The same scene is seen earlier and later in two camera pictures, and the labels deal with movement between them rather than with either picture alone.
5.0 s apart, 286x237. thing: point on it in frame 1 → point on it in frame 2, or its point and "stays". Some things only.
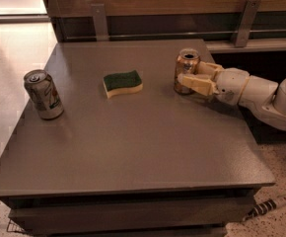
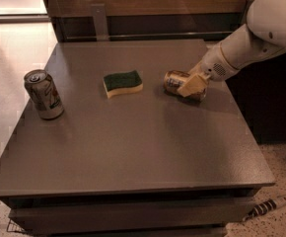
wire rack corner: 14,227 stays
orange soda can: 185,62 → 173,81
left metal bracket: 101,22 stays
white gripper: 232,84 → 214,67
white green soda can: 44,94 stays
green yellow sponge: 117,84 stays
